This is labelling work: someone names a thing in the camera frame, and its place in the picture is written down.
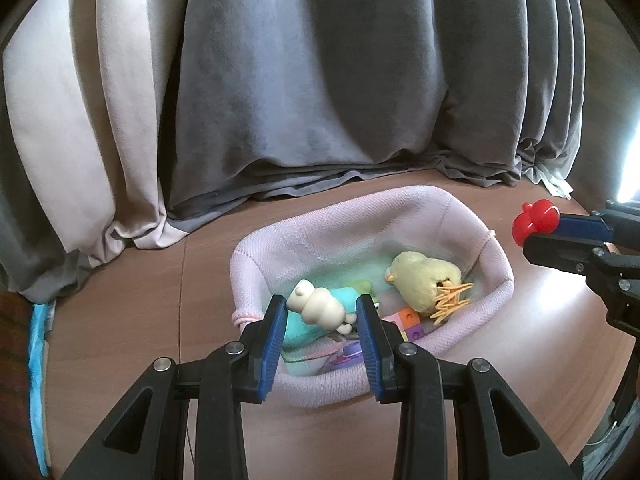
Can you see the yellow chick plush toy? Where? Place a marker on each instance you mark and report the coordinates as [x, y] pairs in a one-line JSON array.
[[420, 280]]

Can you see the teal star plush toy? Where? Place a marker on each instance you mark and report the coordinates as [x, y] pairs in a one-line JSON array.
[[300, 334]]

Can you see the white sheer curtain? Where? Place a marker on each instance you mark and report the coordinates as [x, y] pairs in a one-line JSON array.
[[555, 180]]

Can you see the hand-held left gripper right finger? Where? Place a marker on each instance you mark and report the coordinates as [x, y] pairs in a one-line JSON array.
[[370, 350]]

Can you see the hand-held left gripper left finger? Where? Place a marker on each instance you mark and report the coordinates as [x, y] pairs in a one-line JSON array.
[[272, 350]]

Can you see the beige curtain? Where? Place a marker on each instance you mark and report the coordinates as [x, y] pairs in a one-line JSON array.
[[75, 135]]

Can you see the blue plastic sheet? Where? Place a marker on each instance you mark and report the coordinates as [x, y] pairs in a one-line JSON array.
[[39, 385]]

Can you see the beige bear figurine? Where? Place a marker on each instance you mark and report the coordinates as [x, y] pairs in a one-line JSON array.
[[320, 307]]

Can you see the grey curtain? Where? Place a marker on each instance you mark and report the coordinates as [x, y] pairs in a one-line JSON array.
[[300, 85]]

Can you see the pink fabric basket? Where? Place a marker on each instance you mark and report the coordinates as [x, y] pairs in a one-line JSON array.
[[310, 230]]

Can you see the multicoloured building block cube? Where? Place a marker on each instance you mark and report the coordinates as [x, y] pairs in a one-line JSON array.
[[407, 321]]

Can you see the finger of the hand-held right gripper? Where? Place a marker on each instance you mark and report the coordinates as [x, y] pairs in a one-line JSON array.
[[550, 252], [582, 227]]

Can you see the purple toy camera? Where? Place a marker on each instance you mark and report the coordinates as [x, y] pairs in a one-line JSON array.
[[350, 355]]

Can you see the green frog toy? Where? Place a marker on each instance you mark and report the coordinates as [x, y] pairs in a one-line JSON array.
[[364, 287]]

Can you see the small red toy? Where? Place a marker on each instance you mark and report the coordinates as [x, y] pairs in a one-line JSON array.
[[537, 217]]

